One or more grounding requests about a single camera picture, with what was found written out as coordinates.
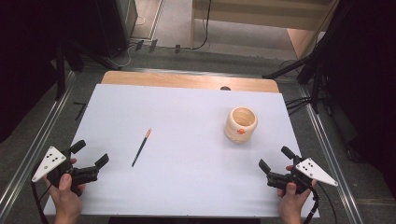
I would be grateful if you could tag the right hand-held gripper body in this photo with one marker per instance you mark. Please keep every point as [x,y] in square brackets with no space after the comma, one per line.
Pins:
[306,172]

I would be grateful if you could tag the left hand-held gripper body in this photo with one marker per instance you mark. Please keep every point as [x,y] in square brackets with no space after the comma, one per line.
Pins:
[49,160]

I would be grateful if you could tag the black pencil with orange end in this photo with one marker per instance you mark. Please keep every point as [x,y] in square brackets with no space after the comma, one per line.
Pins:
[141,147]

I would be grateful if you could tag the cream ribbed pen holder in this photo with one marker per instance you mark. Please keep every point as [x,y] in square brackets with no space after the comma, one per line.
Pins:
[240,125]

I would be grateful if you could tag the person's right hand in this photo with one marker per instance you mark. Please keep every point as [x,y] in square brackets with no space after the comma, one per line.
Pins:
[292,202]

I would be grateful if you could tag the person's left hand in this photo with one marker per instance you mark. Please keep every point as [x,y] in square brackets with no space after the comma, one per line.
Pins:
[66,199]

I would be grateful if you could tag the white board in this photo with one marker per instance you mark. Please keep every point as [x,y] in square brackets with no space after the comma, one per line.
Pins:
[183,149]

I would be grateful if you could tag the black metal stand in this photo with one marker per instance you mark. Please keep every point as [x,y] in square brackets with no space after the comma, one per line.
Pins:
[308,71]

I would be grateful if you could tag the black tripod stand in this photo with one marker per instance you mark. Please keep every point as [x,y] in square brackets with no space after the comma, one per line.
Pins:
[67,59]

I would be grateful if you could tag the grey cabinet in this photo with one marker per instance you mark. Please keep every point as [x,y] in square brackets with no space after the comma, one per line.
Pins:
[124,18]

